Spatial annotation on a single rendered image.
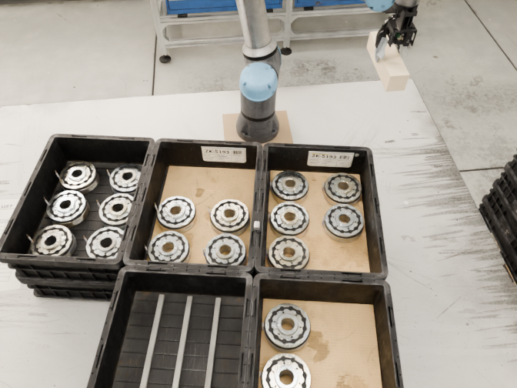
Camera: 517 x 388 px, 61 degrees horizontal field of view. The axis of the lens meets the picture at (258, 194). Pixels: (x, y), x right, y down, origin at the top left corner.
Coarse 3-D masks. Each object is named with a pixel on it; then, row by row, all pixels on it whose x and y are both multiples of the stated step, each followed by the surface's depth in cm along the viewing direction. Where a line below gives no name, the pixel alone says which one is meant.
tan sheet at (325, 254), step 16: (272, 176) 126; (320, 176) 126; (320, 192) 123; (272, 208) 119; (320, 208) 119; (320, 224) 116; (272, 240) 113; (304, 240) 113; (320, 240) 113; (288, 256) 110; (320, 256) 110; (336, 256) 110; (352, 256) 110; (368, 256) 110; (368, 272) 108
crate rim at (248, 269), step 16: (160, 144) 121; (192, 144) 121; (208, 144) 121; (224, 144) 120; (240, 144) 120; (256, 144) 120; (256, 160) 117; (256, 176) 113; (144, 192) 110; (256, 192) 110; (256, 208) 107; (128, 240) 102; (128, 256) 99
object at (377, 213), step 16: (272, 144) 120; (288, 144) 120; (304, 144) 120; (368, 160) 117; (256, 240) 102; (256, 256) 99; (384, 256) 99; (256, 272) 98; (272, 272) 97; (288, 272) 97; (304, 272) 97; (320, 272) 97; (336, 272) 97; (352, 272) 97; (384, 272) 97
